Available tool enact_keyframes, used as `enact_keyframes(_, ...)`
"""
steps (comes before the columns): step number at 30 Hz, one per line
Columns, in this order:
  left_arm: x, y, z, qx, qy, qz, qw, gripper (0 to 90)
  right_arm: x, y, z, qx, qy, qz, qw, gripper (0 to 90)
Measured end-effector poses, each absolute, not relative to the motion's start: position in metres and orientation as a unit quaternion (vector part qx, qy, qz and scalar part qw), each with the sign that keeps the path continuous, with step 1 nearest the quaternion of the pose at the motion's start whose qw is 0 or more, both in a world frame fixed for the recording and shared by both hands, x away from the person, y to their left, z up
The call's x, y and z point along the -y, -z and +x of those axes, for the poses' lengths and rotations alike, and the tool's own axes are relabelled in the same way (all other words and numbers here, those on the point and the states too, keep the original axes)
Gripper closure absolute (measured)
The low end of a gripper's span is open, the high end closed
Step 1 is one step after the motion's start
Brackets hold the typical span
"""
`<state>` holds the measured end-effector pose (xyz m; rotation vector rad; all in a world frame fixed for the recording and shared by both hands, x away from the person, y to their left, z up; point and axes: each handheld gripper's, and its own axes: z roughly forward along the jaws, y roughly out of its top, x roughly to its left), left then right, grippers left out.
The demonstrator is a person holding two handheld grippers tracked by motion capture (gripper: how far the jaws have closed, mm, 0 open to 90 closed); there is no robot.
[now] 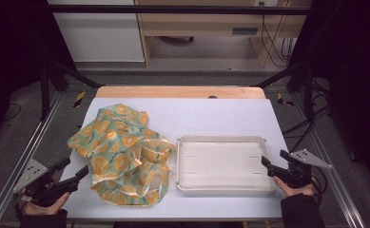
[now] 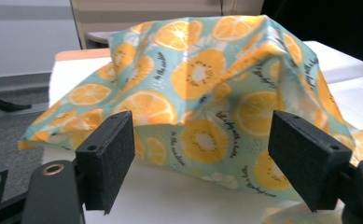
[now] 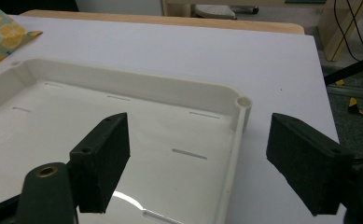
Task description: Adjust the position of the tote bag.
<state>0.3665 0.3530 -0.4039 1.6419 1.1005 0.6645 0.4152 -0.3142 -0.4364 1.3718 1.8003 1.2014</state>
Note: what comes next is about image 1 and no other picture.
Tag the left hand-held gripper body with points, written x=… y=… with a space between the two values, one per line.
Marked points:
x=40 y=190

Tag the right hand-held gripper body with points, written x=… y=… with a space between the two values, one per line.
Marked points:
x=296 y=177

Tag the green orange-print cloth bag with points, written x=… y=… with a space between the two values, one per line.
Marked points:
x=116 y=148

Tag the white plastic tray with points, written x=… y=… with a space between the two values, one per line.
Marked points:
x=220 y=164

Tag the person's right hand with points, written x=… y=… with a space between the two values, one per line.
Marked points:
x=296 y=191

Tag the person's left hand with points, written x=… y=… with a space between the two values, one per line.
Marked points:
x=43 y=210

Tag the yellow black floor tape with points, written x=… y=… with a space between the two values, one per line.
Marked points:
x=282 y=99
x=79 y=98

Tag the white table mat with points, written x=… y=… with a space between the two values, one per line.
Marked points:
x=204 y=120

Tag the black curtain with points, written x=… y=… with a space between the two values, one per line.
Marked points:
x=11 y=47
x=357 y=79

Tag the wooden table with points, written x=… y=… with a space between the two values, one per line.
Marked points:
x=179 y=92

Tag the white cabinet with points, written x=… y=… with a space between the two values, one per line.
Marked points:
x=98 y=34

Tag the wooden desk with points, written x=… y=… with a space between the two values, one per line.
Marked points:
x=204 y=25

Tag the aluminium rail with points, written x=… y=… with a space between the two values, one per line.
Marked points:
x=331 y=177
x=24 y=158

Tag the black frame stand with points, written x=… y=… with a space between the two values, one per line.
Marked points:
x=307 y=91
x=44 y=91

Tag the black horizontal frame bar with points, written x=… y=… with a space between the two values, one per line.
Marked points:
x=173 y=9

